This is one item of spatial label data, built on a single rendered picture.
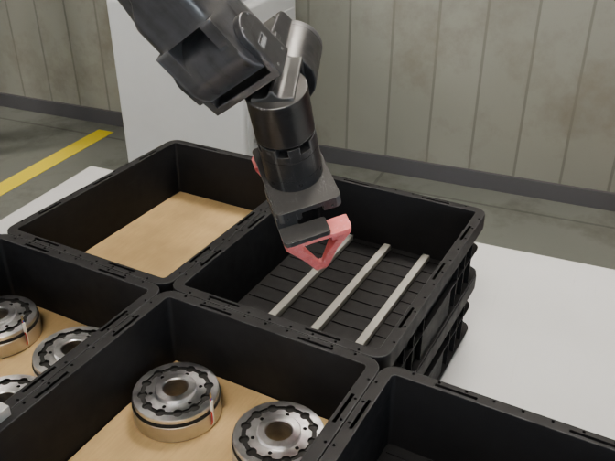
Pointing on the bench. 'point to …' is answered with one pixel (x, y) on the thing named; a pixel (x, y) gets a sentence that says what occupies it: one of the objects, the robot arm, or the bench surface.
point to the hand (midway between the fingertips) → (307, 230)
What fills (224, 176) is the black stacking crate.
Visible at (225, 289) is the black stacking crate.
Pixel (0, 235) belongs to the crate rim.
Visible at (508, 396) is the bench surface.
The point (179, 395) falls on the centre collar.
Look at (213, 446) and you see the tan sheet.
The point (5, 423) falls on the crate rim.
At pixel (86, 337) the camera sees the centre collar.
